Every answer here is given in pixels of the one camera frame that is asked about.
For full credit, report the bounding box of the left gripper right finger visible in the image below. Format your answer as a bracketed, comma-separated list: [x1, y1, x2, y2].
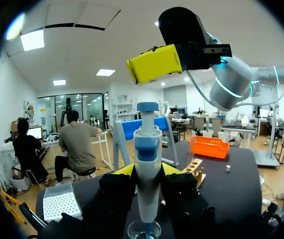
[160, 162, 217, 225]

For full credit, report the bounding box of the white and blue pipette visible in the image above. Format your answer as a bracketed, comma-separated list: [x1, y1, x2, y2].
[133, 102, 163, 224]

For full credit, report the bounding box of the orange plastic bin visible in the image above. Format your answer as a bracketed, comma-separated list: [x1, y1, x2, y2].
[188, 135, 231, 160]

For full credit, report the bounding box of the clear glass beaker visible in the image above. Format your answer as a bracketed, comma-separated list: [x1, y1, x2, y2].
[127, 220, 162, 239]

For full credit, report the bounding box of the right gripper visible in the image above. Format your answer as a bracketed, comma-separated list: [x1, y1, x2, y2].
[126, 6, 233, 85]

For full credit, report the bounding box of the person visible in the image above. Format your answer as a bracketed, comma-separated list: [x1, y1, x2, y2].
[54, 110, 103, 184]
[11, 119, 50, 186]

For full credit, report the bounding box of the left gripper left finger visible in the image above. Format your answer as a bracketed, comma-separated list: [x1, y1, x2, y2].
[82, 163, 137, 226]

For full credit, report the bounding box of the pipette stand with blue panel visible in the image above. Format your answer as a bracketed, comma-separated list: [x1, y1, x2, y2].
[112, 116, 180, 172]

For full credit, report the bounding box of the white pipette tip box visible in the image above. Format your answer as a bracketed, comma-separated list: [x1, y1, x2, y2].
[43, 182, 83, 223]

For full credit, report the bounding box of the wooden rack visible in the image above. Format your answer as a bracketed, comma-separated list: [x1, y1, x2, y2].
[181, 159, 207, 189]

